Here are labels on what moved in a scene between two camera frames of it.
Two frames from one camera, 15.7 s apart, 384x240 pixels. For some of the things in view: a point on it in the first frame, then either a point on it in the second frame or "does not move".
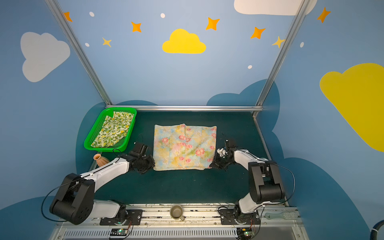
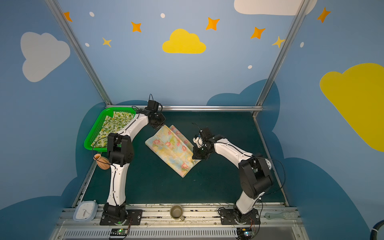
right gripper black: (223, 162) → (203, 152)
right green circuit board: (245, 233) does not move
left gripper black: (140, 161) → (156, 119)
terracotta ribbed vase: (100, 160) does not move
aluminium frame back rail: (186, 106) does not move
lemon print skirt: (114, 129) does not move
